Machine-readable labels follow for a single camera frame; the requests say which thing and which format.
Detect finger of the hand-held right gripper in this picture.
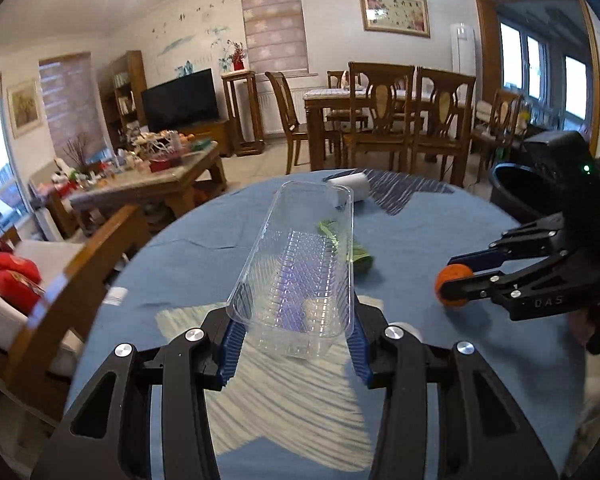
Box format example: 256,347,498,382
439,251,568,307
447,212,568,272

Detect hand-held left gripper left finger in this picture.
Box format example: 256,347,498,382
30,306,243,480

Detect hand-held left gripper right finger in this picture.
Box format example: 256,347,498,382
346,302,561,480

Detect orange ball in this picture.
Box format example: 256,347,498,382
434,264,473,308

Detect black bin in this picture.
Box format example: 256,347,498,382
489,160,568,226

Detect clear plastic tray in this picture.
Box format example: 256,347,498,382
226,180,356,360

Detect round table blue cloth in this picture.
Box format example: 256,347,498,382
65,167,588,480

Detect green leaf scrap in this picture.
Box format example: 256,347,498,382
317,219,376,273

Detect wooden dining chair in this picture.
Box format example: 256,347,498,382
342,61,416,171
472,89,523,168
411,66,477,187
265,71,341,175

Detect white paper roll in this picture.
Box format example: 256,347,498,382
322,171,371,203

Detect wooden coffee table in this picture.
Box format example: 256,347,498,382
70,141,228,233

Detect wooden sofa with white cushions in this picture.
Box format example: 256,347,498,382
0,205,153,426

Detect white standing air conditioner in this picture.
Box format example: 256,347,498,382
451,22,478,103

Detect wooden dining table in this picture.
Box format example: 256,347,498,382
304,87,476,173

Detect wooden television cabinet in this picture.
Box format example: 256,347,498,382
177,119,233,157

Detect red cushion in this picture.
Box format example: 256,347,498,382
0,269,47,316
0,252,42,283

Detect tall wooden plant stand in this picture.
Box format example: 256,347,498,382
221,69,266,157

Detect white radiator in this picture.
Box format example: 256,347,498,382
257,87,311,136

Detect framed floral picture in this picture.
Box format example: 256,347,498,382
359,0,431,38

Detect black television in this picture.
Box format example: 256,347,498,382
140,68,220,133

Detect red vase with flowers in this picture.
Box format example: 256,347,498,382
227,40,246,72

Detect wooden bookshelf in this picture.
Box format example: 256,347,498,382
97,50,148,151

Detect pink patterned window blind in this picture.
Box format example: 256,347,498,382
240,0,310,75
39,52,106,161

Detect framed sunflower picture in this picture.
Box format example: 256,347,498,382
6,77,43,139

